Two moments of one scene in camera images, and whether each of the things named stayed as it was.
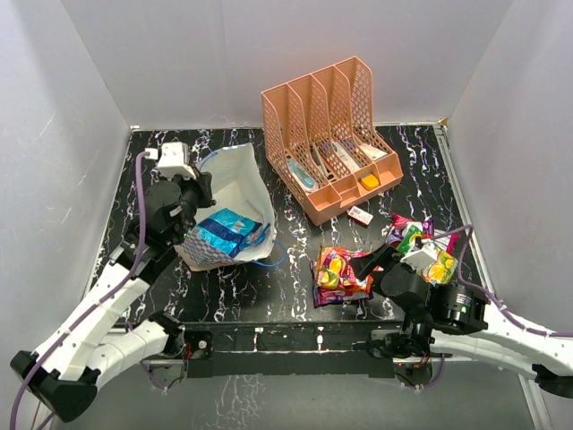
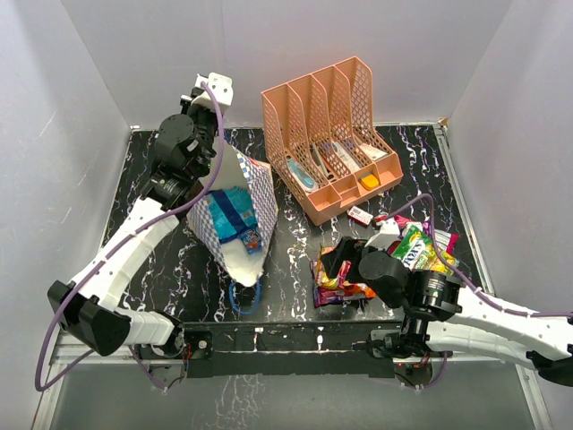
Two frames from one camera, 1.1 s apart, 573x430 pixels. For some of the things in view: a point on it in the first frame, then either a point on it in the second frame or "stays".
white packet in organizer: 373,152 stays
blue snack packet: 260,236 → 252,241
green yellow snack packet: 440,272 stays
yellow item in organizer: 370,181 stays
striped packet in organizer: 350,163 stays
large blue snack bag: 226,230 → 232,211
